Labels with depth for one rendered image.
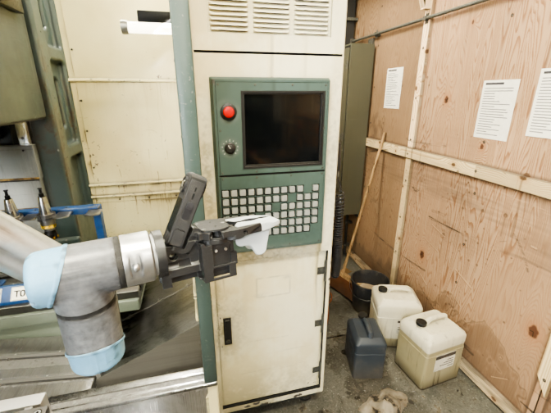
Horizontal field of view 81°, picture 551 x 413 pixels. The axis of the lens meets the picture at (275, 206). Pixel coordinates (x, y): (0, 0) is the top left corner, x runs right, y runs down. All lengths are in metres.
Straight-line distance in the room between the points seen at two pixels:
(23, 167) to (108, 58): 0.80
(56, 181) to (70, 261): 1.67
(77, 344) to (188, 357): 0.91
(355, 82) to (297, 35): 1.72
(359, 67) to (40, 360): 2.79
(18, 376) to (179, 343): 0.54
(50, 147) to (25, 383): 1.14
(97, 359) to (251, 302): 1.10
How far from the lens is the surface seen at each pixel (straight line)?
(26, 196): 2.17
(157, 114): 2.33
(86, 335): 0.53
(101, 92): 2.37
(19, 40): 1.96
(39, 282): 0.49
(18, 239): 0.62
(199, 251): 0.51
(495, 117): 2.11
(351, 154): 3.07
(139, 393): 1.22
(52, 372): 1.52
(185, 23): 0.82
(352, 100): 3.01
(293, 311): 1.68
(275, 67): 1.30
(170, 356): 1.41
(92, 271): 0.48
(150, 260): 0.49
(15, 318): 1.62
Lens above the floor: 1.66
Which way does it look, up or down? 19 degrees down
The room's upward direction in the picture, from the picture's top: straight up
